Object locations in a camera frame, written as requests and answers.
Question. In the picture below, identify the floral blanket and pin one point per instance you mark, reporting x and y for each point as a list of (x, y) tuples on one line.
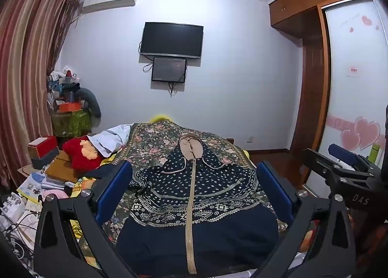
[(151, 135)]

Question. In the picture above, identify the black wall television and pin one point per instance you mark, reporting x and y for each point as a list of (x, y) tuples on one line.
[(172, 40)]

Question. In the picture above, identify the stack of booklets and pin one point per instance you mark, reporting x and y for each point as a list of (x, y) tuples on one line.
[(30, 187)]

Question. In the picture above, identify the red box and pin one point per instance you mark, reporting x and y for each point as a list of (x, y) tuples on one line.
[(42, 146)]

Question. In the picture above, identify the green bottle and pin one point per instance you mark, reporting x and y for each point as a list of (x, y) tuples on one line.
[(374, 153)]

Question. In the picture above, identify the orange box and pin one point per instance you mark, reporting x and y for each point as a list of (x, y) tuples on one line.
[(69, 107)]

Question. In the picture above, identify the white cloth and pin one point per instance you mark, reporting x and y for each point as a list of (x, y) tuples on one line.
[(109, 138)]

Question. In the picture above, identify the brown cardboard board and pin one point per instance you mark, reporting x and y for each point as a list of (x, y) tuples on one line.
[(60, 168)]

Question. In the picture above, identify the wooden bed frame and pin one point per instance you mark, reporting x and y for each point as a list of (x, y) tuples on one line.
[(231, 140)]

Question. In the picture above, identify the small black wall monitor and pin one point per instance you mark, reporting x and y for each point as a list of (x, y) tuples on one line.
[(169, 69)]

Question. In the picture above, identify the green patterned cabinet cover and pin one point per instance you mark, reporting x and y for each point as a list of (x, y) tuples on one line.
[(71, 123)]

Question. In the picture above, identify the white power strip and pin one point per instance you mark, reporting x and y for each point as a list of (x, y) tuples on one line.
[(12, 208)]

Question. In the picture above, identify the red plush toy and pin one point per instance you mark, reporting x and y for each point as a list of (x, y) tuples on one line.
[(77, 152)]

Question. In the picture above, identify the striped brown curtain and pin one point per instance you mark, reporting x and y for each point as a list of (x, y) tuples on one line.
[(27, 68)]

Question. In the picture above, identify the pile of household clutter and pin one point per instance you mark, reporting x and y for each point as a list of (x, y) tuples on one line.
[(62, 84)]

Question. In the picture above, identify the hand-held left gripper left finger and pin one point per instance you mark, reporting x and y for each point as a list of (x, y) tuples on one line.
[(116, 187)]

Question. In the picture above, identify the navy patterned hooded jacket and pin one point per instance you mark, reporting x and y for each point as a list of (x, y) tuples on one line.
[(212, 235)]

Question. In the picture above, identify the yellow pillow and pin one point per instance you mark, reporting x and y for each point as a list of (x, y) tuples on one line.
[(160, 118)]

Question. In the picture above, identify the wooden room door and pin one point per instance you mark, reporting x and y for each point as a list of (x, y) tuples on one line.
[(312, 99)]

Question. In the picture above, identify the red door sticker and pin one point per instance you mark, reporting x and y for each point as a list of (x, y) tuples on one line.
[(353, 70)]

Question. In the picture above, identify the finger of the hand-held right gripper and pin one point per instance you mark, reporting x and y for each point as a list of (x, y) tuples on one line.
[(326, 172), (342, 153)]

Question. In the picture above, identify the yellow cartoon bed sheet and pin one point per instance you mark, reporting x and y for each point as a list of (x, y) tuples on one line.
[(81, 187)]

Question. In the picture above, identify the grey neck pillow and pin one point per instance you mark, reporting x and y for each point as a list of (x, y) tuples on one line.
[(92, 102)]

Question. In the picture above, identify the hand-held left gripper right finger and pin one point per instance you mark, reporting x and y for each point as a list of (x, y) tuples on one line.
[(274, 188)]

